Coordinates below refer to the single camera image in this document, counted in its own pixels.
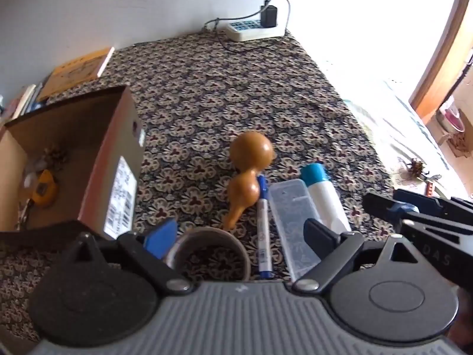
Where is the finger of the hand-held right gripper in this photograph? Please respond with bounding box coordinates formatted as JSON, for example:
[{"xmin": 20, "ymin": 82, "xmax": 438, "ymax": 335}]
[
  {"xmin": 362, "ymin": 188, "xmax": 473, "ymax": 227},
  {"xmin": 401, "ymin": 219, "xmax": 473, "ymax": 246}
]

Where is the white power strip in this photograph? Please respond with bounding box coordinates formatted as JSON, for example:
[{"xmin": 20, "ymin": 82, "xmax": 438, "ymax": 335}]
[{"xmin": 225, "ymin": 19, "xmax": 286, "ymax": 42}]

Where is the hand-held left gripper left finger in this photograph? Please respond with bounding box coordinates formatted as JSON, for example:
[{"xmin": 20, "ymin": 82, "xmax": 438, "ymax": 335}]
[{"xmin": 68, "ymin": 217, "xmax": 195, "ymax": 298}]

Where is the pink and white container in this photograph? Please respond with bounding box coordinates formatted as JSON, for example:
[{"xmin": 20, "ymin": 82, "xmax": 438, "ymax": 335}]
[{"xmin": 436, "ymin": 96, "xmax": 466, "ymax": 134}]

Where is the pine cone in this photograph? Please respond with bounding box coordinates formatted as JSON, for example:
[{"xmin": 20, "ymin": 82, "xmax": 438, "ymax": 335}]
[{"xmin": 42, "ymin": 146, "xmax": 71, "ymax": 172}]

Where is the printed packing tape roll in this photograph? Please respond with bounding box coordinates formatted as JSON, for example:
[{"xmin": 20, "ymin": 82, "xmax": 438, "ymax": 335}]
[{"xmin": 166, "ymin": 227, "xmax": 252, "ymax": 282}]

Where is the yellow book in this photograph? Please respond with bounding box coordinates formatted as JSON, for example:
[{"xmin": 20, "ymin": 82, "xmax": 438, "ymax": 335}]
[{"xmin": 37, "ymin": 47, "xmax": 115, "ymax": 101}]

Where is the floral patterned blanket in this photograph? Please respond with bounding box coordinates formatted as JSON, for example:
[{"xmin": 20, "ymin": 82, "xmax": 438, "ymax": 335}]
[{"xmin": 0, "ymin": 30, "xmax": 396, "ymax": 341}]

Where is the white power cord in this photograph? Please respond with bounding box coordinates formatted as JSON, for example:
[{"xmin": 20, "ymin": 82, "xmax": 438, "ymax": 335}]
[{"xmin": 203, "ymin": 18, "xmax": 231, "ymax": 32}]

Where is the brown wooden gourd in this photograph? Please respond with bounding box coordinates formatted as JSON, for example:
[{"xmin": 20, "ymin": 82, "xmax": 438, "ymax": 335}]
[{"xmin": 222, "ymin": 132, "xmax": 276, "ymax": 232}]

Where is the pale striped bed sheet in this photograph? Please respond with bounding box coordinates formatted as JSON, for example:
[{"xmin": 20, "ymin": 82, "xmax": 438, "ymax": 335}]
[{"xmin": 321, "ymin": 59, "xmax": 466, "ymax": 200}]

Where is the brown cardboard shoe box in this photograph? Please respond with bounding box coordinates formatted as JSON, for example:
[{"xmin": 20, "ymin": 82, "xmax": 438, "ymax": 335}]
[{"xmin": 0, "ymin": 86, "xmax": 145, "ymax": 241}]

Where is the pile of thin books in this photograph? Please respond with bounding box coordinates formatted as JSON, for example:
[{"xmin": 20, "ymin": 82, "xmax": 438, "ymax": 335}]
[{"xmin": 0, "ymin": 84, "xmax": 47, "ymax": 121}]

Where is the dried flower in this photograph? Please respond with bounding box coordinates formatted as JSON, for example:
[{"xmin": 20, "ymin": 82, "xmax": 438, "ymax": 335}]
[{"xmin": 406, "ymin": 158, "xmax": 431, "ymax": 182}]

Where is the yellow plastic gadget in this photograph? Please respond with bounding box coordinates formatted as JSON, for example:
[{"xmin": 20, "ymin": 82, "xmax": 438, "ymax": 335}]
[{"xmin": 29, "ymin": 169, "xmax": 59, "ymax": 206}]

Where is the clear plastic case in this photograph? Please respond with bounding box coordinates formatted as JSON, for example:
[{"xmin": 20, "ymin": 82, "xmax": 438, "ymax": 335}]
[{"xmin": 268, "ymin": 178, "xmax": 323, "ymax": 282}]

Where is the wooden door frame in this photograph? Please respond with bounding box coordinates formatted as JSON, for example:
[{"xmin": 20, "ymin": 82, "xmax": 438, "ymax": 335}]
[{"xmin": 408, "ymin": 0, "xmax": 473, "ymax": 124}]

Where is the blue capped marker pen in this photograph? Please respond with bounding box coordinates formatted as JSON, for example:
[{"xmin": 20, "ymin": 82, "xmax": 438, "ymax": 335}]
[{"xmin": 255, "ymin": 175, "xmax": 275, "ymax": 280}]

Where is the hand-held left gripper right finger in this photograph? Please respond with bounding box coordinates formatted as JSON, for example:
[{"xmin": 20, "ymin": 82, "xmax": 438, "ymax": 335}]
[{"xmin": 292, "ymin": 217, "xmax": 425, "ymax": 293}]

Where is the black charger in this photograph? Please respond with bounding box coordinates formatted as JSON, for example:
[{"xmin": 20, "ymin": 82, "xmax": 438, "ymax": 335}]
[{"xmin": 260, "ymin": 5, "xmax": 278, "ymax": 28}]

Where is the white tube with blue cap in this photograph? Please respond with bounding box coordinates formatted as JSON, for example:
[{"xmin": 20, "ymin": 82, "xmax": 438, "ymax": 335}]
[{"xmin": 300, "ymin": 163, "xmax": 351, "ymax": 233}]

